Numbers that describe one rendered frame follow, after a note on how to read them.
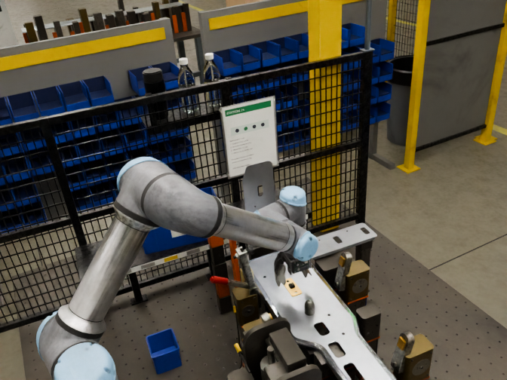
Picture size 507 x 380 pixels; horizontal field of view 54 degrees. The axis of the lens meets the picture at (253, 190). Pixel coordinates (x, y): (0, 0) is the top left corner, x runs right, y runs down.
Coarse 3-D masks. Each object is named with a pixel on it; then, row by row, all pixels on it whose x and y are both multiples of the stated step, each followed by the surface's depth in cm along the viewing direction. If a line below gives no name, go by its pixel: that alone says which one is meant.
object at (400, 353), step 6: (402, 336) 132; (408, 336) 131; (402, 342) 132; (408, 342) 130; (396, 348) 135; (402, 348) 132; (408, 348) 132; (396, 354) 135; (402, 354) 133; (408, 354) 133; (396, 360) 136; (402, 360) 133; (396, 366) 136; (402, 366) 134
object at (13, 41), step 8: (0, 0) 646; (0, 8) 647; (0, 16) 653; (8, 16) 658; (0, 24) 657; (8, 24) 662; (0, 32) 661; (8, 32) 666; (0, 40) 665; (8, 40) 670; (16, 40) 675
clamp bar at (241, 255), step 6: (240, 252) 149; (246, 252) 150; (252, 252) 150; (234, 258) 149; (240, 258) 149; (246, 258) 150; (240, 264) 154; (246, 264) 151; (246, 270) 152; (246, 276) 153; (252, 276) 154; (246, 282) 158; (252, 282) 155
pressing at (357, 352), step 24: (264, 264) 177; (264, 288) 166; (312, 288) 164; (288, 312) 156; (336, 312) 154; (312, 336) 147; (336, 336) 146; (360, 336) 146; (336, 360) 139; (360, 360) 138
